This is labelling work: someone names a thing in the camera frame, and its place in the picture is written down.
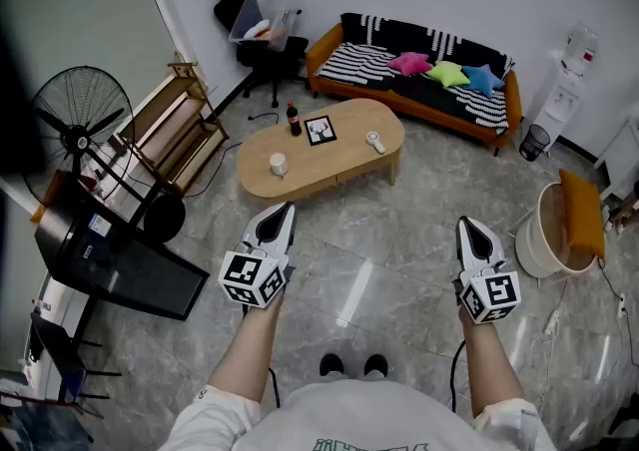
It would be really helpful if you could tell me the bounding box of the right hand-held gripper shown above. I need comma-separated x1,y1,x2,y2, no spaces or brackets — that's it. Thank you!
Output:
452,216,522,325

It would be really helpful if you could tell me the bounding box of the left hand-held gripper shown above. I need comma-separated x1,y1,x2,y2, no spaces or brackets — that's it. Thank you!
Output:
218,201,297,310

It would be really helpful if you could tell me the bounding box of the person's left forearm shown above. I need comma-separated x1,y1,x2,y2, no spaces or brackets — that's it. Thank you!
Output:
207,288,287,403

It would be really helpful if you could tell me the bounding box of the person's right forearm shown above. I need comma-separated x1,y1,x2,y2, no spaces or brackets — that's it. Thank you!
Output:
457,308,528,418

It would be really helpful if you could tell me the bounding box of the wooden oval coffee table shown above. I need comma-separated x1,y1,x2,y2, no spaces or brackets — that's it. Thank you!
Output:
236,98,406,206

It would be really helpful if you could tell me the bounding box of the white bucket with orange cushion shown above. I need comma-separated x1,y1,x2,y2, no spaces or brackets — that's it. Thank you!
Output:
513,182,605,278

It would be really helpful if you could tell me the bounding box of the orange cushion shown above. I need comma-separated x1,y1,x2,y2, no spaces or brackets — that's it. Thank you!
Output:
558,169,606,260

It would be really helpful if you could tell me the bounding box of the cola bottle with red cap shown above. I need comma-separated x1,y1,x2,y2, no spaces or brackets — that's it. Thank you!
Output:
286,101,303,137

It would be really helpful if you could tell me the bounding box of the black framed deer picture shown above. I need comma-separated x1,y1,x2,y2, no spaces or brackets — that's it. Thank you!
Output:
304,115,337,147

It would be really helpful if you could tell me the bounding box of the person's black left shoe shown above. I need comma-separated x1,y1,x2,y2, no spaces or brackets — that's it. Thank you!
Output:
319,352,345,378

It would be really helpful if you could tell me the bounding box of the person's black shoe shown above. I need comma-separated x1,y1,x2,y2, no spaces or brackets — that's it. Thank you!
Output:
362,353,389,378
319,352,345,378

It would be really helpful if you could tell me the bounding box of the wooden shelf rack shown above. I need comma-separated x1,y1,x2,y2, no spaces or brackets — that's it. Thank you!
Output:
117,62,230,196

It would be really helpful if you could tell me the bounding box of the black metal stand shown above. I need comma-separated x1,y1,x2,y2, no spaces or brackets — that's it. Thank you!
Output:
34,174,211,323

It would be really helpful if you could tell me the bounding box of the person's black right shoe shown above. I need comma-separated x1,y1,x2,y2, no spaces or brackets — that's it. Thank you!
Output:
362,353,389,378

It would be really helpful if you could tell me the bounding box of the white side cabinet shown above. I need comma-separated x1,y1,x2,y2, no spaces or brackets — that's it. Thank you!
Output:
593,114,639,201

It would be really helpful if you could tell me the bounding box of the white water dispenser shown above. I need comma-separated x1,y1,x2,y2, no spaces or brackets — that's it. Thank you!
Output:
528,49,586,154

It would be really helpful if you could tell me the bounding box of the blue star pillow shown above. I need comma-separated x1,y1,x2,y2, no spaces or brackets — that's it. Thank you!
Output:
461,64,506,99

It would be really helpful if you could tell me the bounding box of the black office chair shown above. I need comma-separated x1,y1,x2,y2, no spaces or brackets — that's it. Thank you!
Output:
213,0,311,109

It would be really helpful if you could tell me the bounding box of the green star pillow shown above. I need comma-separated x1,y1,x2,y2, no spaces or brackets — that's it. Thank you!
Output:
424,60,471,89

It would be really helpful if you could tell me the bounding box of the orange sofa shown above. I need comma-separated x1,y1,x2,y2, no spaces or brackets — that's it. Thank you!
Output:
305,12,524,157

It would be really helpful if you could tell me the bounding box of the pink star pillow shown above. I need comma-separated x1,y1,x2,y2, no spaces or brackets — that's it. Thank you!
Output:
386,51,433,78

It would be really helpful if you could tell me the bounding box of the person's white t-shirt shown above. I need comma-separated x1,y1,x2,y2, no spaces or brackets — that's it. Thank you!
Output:
159,378,558,451

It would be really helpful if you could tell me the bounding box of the black standing floor fan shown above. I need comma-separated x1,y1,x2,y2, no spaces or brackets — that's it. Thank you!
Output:
22,65,187,244

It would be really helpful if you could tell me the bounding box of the clear plastic storage bin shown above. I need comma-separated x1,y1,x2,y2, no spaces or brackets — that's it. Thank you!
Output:
228,0,304,52

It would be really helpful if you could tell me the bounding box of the black white striped blanket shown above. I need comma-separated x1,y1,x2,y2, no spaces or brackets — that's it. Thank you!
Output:
317,12,515,136

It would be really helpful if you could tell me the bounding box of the black folding chair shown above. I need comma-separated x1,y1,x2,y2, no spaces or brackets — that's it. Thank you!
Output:
29,311,124,403

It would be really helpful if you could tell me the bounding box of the black wire waste bin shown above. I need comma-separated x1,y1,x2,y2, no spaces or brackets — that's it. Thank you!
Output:
518,124,551,163

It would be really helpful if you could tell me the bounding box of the black floor power cable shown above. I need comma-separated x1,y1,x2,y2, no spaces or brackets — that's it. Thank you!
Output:
184,112,280,199

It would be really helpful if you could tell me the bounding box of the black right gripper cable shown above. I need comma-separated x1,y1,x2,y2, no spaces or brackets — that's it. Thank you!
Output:
448,338,468,413

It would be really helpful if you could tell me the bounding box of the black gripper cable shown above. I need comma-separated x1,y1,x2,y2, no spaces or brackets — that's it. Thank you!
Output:
448,338,468,413
268,366,282,409

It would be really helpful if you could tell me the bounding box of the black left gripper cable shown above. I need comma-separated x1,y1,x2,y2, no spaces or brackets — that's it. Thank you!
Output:
268,366,282,409

